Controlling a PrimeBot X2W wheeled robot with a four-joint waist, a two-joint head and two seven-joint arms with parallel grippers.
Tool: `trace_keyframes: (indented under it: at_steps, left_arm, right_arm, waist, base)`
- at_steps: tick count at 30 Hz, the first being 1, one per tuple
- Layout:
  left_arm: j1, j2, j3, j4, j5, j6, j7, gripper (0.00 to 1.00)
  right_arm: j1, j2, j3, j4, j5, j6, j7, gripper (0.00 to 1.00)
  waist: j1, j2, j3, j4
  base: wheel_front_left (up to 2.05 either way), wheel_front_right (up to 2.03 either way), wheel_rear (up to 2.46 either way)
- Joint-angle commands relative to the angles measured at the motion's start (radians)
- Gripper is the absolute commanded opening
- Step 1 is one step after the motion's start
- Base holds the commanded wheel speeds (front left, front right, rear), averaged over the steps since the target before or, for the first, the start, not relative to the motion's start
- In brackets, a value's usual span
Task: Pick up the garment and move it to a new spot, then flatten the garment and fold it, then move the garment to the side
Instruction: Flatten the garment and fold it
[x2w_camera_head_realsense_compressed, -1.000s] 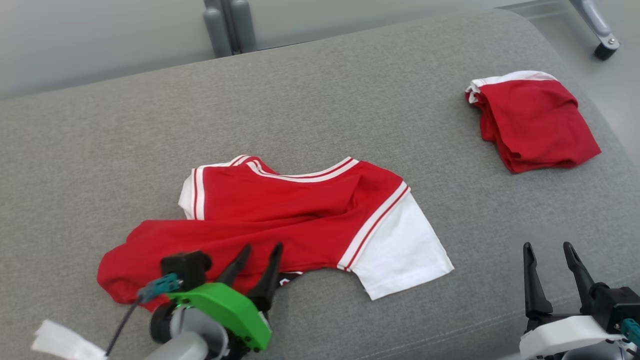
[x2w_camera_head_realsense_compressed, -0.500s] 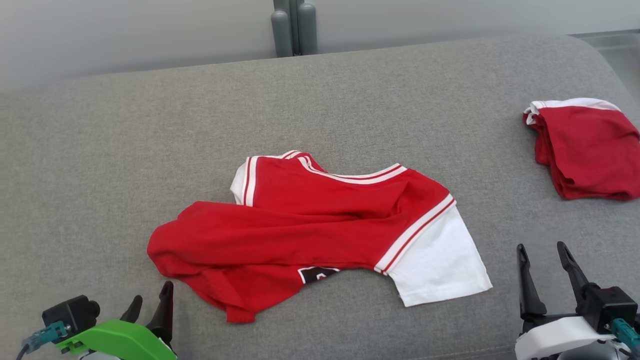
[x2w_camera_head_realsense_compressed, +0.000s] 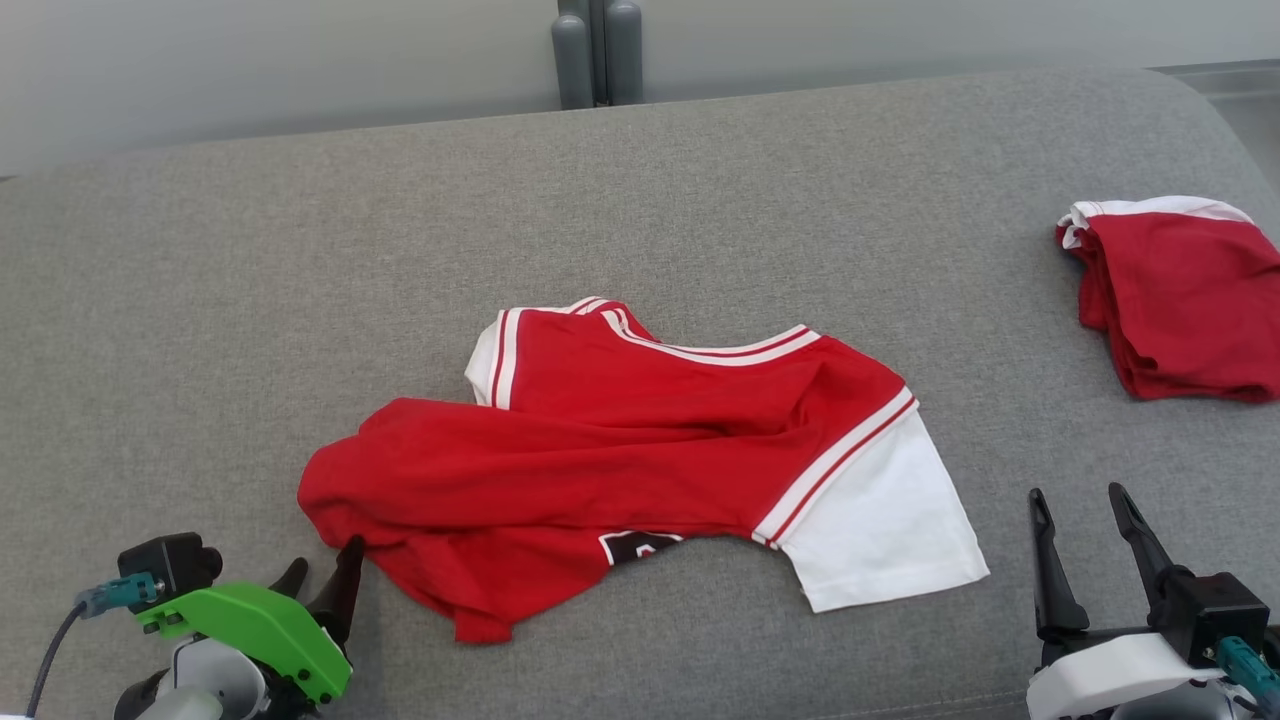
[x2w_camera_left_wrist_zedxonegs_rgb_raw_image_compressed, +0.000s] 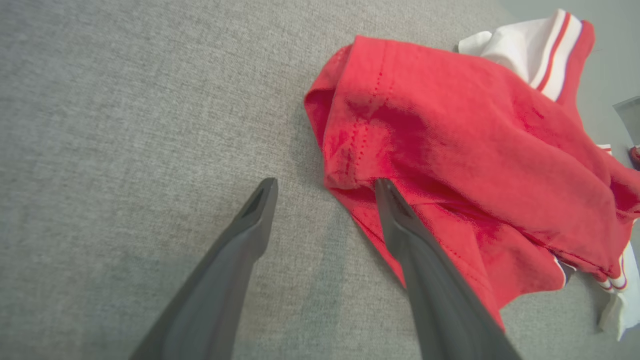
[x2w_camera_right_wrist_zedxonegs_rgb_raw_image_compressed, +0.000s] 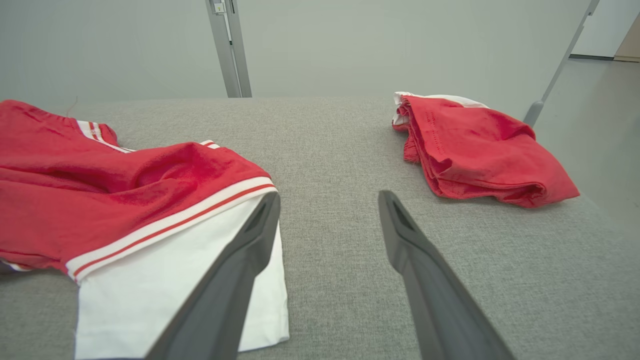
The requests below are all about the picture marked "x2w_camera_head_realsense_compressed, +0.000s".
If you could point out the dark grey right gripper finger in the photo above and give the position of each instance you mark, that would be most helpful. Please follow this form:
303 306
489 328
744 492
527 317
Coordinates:
1140 545
1055 590

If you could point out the grey metal partition post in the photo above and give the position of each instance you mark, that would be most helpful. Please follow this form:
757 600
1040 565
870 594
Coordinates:
572 60

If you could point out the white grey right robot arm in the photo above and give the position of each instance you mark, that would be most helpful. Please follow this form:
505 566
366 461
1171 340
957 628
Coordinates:
1180 708

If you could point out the red jersey with white sleeves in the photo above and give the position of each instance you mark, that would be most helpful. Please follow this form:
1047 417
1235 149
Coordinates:
600 450

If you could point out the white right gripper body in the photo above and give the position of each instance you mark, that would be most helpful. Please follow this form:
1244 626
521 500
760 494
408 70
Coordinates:
1110 680

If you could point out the red shorts with white trim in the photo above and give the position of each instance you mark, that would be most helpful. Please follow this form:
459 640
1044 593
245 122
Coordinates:
1180 300

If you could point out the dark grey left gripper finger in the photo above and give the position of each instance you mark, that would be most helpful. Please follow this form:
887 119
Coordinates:
342 595
292 578

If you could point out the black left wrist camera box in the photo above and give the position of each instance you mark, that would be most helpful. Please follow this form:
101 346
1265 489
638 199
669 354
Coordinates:
170 560

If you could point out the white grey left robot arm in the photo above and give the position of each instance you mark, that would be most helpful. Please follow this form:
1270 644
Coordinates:
210 680

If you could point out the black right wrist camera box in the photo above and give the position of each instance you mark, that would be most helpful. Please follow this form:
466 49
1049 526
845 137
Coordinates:
1215 605

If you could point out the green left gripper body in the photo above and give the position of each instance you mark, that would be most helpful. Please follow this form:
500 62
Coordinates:
250 620

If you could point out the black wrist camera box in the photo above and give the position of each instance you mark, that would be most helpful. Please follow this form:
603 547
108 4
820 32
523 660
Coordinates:
170 560
1215 605

